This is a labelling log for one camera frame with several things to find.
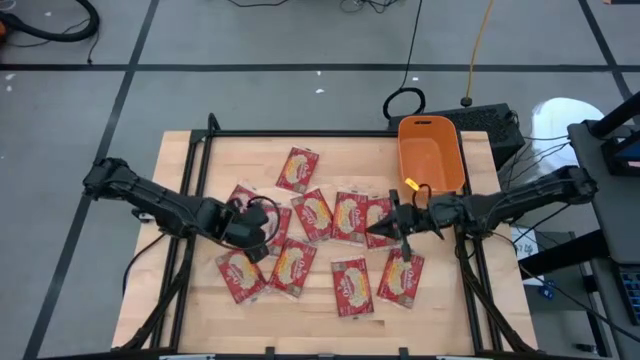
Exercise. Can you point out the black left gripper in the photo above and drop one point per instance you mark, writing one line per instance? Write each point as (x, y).
(240, 232)

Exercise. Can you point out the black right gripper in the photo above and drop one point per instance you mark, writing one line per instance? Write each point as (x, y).
(420, 217)

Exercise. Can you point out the red popcorn bag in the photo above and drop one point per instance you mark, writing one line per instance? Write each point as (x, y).
(312, 214)
(292, 267)
(352, 287)
(297, 170)
(282, 225)
(240, 277)
(377, 212)
(241, 194)
(400, 280)
(350, 217)

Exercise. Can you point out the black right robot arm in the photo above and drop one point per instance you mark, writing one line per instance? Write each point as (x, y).
(525, 195)

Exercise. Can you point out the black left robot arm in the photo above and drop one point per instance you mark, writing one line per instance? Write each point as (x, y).
(150, 197)

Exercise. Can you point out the orange plastic basket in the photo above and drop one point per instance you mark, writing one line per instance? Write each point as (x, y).
(430, 155)

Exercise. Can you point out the white paper sheet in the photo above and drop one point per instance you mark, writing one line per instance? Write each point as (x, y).
(525, 250)

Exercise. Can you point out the black computer tower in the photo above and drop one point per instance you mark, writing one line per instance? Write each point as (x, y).
(480, 122)

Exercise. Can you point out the small blue tag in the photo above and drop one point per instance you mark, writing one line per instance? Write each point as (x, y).
(548, 290)

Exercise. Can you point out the black desk leg beam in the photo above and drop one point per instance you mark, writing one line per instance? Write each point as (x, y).
(565, 255)

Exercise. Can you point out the white round bin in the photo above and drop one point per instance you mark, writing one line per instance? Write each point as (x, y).
(560, 125)

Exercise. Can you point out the grey side desk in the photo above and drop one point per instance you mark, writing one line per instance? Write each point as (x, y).
(620, 210)

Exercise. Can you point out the black desk monitor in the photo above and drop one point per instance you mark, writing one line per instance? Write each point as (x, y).
(620, 160)

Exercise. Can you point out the black keyboard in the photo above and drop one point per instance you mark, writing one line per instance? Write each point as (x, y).
(631, 295)

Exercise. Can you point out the black aluminium table frame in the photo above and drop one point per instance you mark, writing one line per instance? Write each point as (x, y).
(300, 133)

